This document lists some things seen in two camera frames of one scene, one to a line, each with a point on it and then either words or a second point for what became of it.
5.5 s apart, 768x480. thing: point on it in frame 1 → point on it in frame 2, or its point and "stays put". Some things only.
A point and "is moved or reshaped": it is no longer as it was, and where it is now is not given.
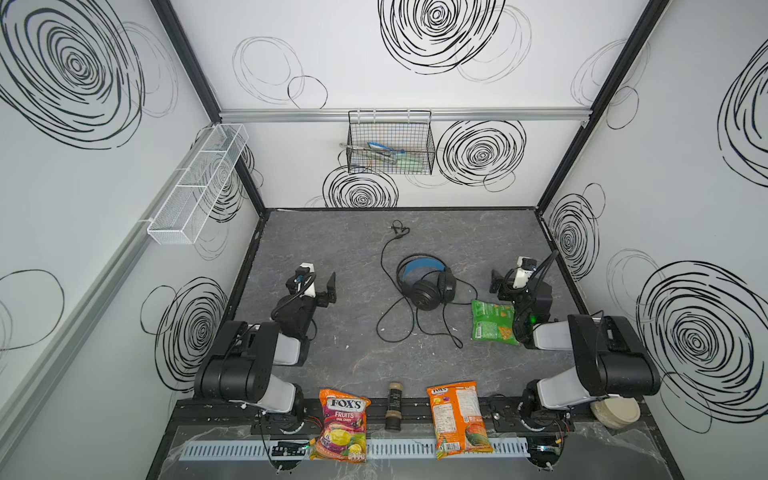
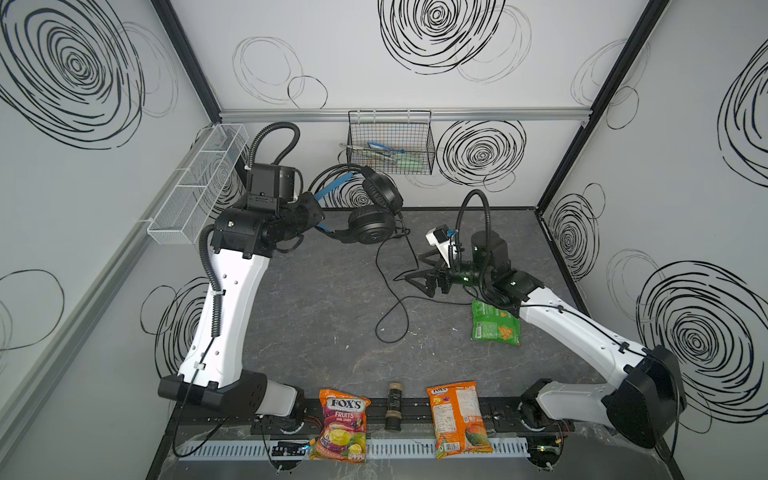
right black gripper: x=504 y=285 → x=445 y=280
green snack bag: x=493 y=322 stays put
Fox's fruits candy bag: x=344 y=434 stays put
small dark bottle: x=393 y=415 stays put
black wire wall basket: x=390 y=142 stays put
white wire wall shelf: x=180 y=212 stays put
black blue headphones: x=427 y=280 is moved or reshaped
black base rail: x=246 y=418 stays put
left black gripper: x=321 y=294 → x=308 y=212
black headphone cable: x=400 y=223 → x=417 y=261
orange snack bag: x=459 y=426 stays put
